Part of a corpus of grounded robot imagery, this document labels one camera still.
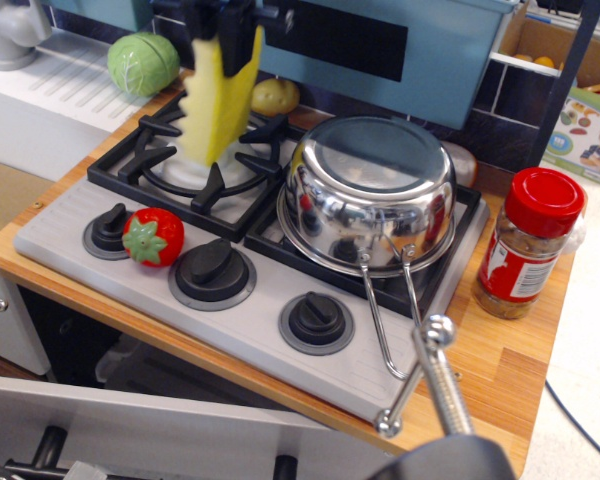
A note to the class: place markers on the black metal post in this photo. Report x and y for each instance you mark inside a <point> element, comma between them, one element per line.
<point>561,87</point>

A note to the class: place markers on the yellow toy potato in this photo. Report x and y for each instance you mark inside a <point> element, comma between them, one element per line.
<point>275,96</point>

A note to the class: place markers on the black right stove knob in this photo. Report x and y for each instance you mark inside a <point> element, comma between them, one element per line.
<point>316,324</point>

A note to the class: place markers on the black stove knob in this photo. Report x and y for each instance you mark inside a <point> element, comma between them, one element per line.
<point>316,324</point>
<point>212,277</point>
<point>102,237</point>

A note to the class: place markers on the black left stove knob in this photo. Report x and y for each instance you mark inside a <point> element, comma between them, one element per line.
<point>102,237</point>

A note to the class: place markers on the grey toy faucet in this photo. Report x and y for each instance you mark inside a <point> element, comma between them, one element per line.
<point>22,29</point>

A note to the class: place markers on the chrome metal clamp rod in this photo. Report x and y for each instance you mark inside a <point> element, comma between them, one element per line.
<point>430,339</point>

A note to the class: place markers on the black middle stove knob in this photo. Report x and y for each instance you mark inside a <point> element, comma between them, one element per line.
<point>212,277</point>

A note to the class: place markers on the red toy strawberry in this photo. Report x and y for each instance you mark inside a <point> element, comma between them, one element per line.
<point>153,237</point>

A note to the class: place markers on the yellow serrated sponge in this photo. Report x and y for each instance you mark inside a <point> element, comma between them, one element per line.
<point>216,108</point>

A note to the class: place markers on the black right burner grate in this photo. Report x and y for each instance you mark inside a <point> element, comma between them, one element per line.
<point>434,284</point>

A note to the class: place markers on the upside-down stainless steel pot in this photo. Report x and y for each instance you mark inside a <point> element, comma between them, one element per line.
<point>372,197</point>

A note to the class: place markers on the toy food picture box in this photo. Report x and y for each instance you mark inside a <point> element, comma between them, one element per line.
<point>574,143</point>

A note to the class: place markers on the green toy cabbage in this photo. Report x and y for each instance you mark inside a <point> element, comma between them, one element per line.
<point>143,63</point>

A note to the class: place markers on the cardboard box with toys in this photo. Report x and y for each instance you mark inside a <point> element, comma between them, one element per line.
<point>533,31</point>

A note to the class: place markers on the grey toy stove top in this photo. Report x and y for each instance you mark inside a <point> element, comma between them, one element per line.
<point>355,379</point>

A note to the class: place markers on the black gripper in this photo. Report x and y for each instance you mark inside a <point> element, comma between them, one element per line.
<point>236,28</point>

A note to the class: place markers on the grey oven door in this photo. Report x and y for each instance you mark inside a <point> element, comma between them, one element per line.
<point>156,437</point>

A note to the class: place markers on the black burner grate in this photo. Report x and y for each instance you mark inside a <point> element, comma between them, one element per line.
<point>434,284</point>
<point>225,198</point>

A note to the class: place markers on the red-lidded spice jar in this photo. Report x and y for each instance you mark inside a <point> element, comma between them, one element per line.
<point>530,232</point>

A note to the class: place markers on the black left burner grate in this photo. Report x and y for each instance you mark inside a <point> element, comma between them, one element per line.
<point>225,198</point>

